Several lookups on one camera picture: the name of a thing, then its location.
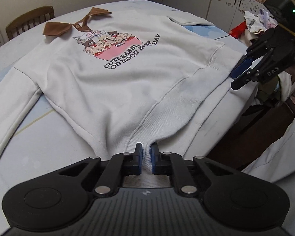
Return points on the dark olive cloth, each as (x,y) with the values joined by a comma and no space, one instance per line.
(268,93)

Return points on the slatted wooden chair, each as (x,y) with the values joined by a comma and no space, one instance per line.
(29,21)

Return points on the white sweatshirt with brown collar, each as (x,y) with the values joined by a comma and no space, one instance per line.
(127,83)

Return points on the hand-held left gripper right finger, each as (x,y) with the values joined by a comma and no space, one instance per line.
(153,161)

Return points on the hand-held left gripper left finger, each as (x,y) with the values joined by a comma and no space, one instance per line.
(138,161)

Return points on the white printed garment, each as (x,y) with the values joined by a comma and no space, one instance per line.
(253,24)

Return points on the person's light grey jacket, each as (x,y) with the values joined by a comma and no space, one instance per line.
(282,152)

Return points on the red cloth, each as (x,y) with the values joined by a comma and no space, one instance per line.
(238,29)

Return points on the purple and pink garment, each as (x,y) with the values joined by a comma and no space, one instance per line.
(266,17)

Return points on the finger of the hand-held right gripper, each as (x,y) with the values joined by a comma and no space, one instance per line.
(241,82)
(243,65)

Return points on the white cabinet with stickers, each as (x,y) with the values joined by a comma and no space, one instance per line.
(218,2)

